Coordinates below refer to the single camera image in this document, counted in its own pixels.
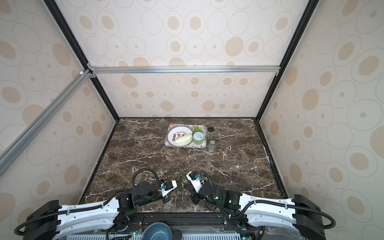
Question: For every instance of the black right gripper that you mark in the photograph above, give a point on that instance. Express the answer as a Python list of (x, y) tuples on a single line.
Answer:
[(191, 192)]

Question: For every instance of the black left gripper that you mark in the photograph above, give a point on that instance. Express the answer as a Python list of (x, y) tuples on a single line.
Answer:
[(166, 198)]

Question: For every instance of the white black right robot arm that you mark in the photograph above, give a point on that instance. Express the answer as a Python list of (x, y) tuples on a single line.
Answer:
[(298, 214)]

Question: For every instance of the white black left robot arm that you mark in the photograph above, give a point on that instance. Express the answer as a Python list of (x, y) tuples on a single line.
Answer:
[(53, 221)]

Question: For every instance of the blue ceramic bowl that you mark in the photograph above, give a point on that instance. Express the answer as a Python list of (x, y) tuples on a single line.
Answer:
[(157, 231)]

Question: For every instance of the small clear glass jar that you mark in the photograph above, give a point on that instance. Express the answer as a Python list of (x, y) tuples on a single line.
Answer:
[(211, 146)]

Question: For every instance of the green tin can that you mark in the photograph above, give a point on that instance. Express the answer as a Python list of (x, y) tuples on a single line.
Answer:
[(198, 138)]

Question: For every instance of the pale green toy cabbage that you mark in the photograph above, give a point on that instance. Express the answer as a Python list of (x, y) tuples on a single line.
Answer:
[(184, 141)]

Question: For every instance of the dark lid glass jar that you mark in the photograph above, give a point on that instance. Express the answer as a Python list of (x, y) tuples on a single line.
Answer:
[(210, 133)]

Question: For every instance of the floral rectangular tray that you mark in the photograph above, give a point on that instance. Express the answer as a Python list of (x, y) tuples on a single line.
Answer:
[(191, 145)]

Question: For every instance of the green toy leaf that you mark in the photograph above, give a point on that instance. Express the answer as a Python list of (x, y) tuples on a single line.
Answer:
[(197, 130)]

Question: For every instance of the white plate with red text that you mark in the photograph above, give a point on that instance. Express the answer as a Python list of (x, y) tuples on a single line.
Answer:
[(177, 132)]

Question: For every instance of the silver aluminium crossbar back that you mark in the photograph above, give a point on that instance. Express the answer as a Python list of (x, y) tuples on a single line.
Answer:
[(186, 69)]

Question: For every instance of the silver aluminium crossbar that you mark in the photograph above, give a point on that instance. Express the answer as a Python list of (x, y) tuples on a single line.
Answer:
[(13, 151), (186, 69)]

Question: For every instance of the silver aluminium crossbar left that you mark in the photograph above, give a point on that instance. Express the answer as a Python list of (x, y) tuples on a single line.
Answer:
[(13, 151)]

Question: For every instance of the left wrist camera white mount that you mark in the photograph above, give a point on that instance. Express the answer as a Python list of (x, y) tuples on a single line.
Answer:
[(168, 187)]

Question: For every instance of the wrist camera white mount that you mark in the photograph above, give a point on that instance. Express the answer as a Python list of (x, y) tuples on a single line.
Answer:
[(168, 187), (196, 180)]

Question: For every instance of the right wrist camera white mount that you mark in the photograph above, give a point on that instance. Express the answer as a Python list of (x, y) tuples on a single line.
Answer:
[(196, 180)]

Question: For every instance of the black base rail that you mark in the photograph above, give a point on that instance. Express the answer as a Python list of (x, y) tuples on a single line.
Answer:
[(180, 223)]

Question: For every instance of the black corner frame post left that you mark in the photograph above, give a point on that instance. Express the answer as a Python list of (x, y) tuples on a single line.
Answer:
[(59, 18)]

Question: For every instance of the black corner frame post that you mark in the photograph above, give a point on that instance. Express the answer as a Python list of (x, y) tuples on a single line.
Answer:
[(59, 18), (302, 25)]

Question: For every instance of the black corner frame post right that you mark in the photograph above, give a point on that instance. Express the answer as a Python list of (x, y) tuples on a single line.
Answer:
[(302, 25)]

